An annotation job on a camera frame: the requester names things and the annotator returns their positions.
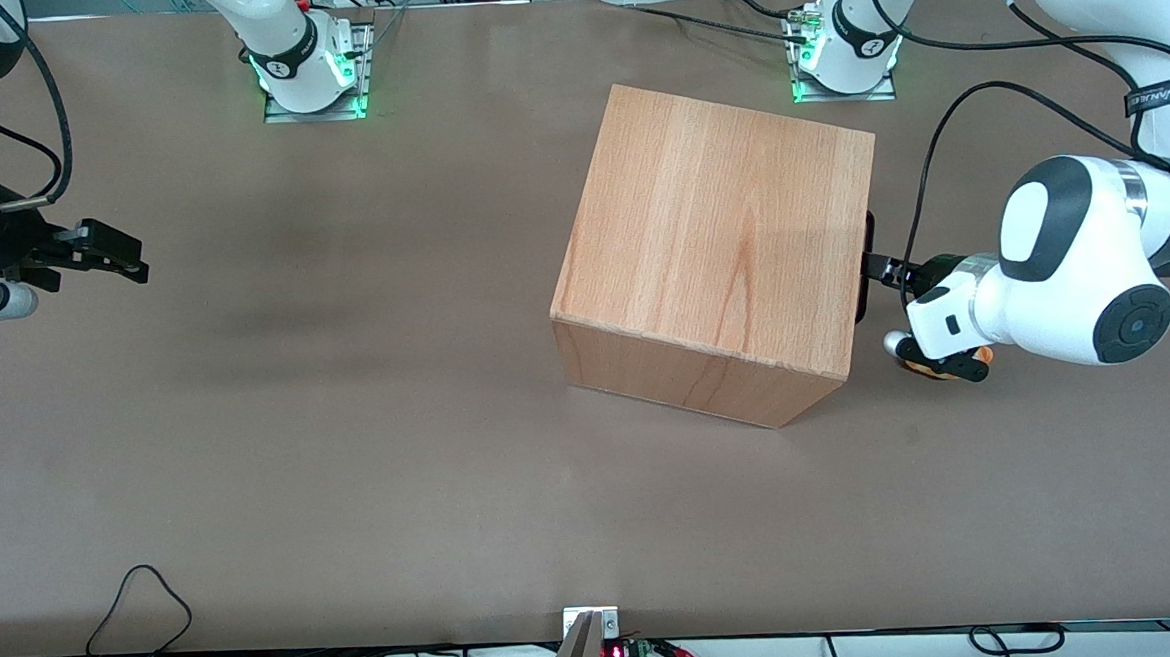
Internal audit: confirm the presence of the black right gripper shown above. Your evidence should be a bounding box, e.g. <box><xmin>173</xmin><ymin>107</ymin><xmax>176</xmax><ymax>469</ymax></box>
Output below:
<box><xmin>0</xmin><ymin>196</ymin><xmax>150</xmax><ymax>300</ymax></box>

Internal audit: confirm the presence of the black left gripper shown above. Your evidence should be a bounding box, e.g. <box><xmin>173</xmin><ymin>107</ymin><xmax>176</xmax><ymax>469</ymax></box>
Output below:
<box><xmin>861</xmin><ymin>247</ymin><xmax>967</xmax><ymax>305</ymax></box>

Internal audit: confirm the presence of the black metal drawer handle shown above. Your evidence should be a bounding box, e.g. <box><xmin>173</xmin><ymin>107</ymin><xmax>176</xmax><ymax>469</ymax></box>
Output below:
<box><xmin>851</xmin><ymin>210</ymin><xmax>881</xmax><ymax>325</ymax></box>

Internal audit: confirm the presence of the wooden drawer cabinet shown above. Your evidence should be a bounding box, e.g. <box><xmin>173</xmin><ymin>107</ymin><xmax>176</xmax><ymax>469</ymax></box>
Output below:
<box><xmin>538</xmin><ymin>70</ymin><xmax>891</xmax><ymax>441</ymax></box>

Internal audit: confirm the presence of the orange striped toy bread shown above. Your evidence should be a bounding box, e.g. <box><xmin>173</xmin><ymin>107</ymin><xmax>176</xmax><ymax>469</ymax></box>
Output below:
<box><xmin>897</xmin><ymin>345</ymin><xmax>996</xmax><ymax>383</ymax></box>

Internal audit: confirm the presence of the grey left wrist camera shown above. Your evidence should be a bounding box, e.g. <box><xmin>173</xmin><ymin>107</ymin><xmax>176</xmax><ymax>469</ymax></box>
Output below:
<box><xmin>883</xmin><ymin>325</ymin><xmax>994</xmax><ymax>387</ymax></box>

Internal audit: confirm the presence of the thick black looped cable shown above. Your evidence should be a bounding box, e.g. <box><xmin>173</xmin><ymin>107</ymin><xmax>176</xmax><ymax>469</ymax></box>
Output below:
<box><xmin>0</xmin><ymin>0</ymin><xmax>76</xmax><ymax>212</ymax></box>

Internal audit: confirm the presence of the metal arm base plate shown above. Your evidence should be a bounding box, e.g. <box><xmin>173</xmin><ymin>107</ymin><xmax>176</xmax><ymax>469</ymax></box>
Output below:
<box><xmin>786</xmin><ymin>7</ymin><xmax>897</xmax><ymax>105</ymax></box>
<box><xmin>259</xmin><ymin>22</ymin><xmax>372</xmax><ymax>124</ymax></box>

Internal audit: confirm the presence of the long black arm cable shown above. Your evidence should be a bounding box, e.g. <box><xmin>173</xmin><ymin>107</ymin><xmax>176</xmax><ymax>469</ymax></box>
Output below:
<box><xmin>866</xmin><ymin>0</ymin><xmax>1170</xmax><ymax>109</ymax></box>

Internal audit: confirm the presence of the black base cable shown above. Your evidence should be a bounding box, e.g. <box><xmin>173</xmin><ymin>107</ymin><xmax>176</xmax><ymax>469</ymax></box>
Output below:
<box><xmin>623</xmin><ymin>0</ymin><xmax>796</xmax><ymax>50</ymax></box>
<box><xmin>718</xmin><ymin>0</ymin><xmax>812</xmax><ymax>27</ymax></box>

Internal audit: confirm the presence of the thin black loop cable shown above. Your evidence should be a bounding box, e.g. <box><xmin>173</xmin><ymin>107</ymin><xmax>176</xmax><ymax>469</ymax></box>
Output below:
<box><xmin>80</xmin><ymin>562</ymin><xmax>196</xmax><ymax>657</ymax></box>

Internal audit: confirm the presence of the black printed velcro strap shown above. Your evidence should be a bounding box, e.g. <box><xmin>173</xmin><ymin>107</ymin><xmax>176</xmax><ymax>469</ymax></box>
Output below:
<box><xmin>1123</xmin><ymin>76</ymin><xmax>1170</xmax><ymax>123</ymax></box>

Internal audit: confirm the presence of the black coiled cable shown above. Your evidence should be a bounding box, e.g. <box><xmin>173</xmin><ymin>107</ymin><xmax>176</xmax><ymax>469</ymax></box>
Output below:
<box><xmin>966</xmin><ymin>621</ymin><xmax>1067</xmax><ymax>657</ymax></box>

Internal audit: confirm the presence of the small metal bracket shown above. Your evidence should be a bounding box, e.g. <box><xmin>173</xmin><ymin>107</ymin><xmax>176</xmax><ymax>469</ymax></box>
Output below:
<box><xmin>562</xmin><ymin>604</ymin><xmax>621</xmax><ymax>643</ymax></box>

